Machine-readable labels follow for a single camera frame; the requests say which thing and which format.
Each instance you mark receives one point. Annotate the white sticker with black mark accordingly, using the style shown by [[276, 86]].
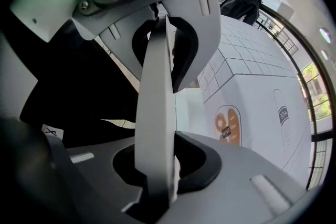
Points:
[[52, 132]]

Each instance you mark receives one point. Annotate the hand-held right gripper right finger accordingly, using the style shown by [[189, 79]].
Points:
[[236, 181]]

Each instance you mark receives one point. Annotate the ceiling light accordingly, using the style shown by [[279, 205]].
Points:
[[325, 35], [324, 54]]

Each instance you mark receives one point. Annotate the black table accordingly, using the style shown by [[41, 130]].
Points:
[[78, 86]]

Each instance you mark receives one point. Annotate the black metal railing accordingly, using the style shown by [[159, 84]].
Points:
[[302, 60]]

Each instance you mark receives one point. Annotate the window with greenery outside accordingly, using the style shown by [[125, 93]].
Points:
[[315, 91]]

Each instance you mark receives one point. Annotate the white panel with drawn tiles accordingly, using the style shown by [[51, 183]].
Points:
[[257, 102]]

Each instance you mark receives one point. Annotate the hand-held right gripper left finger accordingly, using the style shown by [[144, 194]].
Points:
[[207, 34]]

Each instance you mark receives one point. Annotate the grey chair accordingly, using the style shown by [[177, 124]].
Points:
[[155, 91]]

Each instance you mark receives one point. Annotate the black jacket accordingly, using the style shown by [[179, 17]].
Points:
[[242, 2]]

